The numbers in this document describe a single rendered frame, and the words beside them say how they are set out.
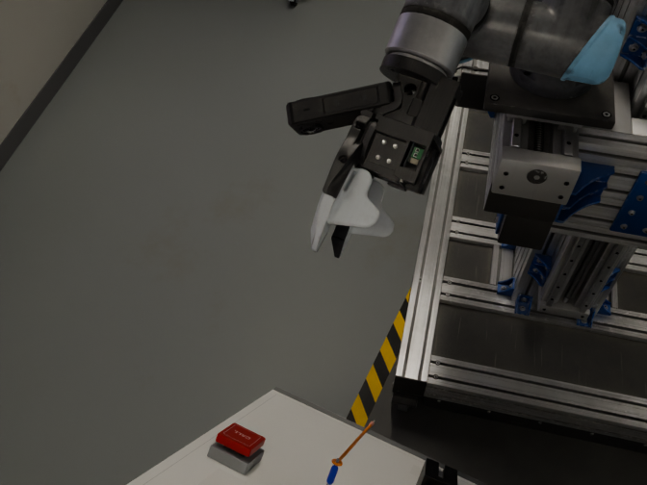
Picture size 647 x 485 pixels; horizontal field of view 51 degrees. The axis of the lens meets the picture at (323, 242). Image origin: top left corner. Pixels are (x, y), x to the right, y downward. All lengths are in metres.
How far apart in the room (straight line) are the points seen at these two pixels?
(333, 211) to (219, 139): 2.21
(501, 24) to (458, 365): 1.32
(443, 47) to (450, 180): 1.73
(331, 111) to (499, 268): 1.55
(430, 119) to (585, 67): 0.20
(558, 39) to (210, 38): 2.69
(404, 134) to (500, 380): 1.38
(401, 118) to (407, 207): 1.89
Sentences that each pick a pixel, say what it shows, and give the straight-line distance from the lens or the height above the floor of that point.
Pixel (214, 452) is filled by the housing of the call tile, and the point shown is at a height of 1.10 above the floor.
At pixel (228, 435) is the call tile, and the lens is 0.90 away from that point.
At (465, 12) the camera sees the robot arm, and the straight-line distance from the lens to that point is 0.71.
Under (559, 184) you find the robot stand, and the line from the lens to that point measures 1.25.
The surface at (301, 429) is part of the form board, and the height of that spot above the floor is 0.95.
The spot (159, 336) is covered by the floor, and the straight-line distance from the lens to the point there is 2.30.
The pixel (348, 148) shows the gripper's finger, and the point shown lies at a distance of 0.65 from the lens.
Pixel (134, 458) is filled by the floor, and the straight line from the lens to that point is 2.14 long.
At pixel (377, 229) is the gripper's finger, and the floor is 1.38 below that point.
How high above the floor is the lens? 1.95
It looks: 53 degrees down
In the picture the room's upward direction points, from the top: straight up
